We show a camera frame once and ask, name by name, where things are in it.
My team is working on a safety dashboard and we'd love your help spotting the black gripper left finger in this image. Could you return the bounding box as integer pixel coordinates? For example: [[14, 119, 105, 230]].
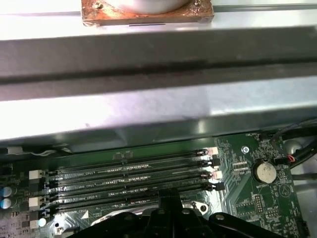
[[76, 189, 174, 238]]

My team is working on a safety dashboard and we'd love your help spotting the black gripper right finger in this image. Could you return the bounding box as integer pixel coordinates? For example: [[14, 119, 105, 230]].
[[172, 188, 273, 238]]

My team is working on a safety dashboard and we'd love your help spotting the black PC case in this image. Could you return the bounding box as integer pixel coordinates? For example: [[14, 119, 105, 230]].
[[0, 24, 317, 238]]

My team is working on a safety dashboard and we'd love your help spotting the green motherboard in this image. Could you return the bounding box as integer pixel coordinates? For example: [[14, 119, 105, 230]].
[[0, 132, 312, 238]]

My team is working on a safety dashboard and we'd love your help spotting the CPU socket with silver brackets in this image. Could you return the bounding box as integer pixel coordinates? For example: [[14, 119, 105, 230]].
[[89, 199, 210, 238]]

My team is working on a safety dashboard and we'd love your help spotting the silver coin battery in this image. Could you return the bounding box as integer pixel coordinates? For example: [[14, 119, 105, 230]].
[[252, 160, 276, 184]]

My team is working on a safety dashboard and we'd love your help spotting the black wire bundle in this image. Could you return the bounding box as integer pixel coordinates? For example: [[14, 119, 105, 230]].
[[269, 118, 317, 166]]

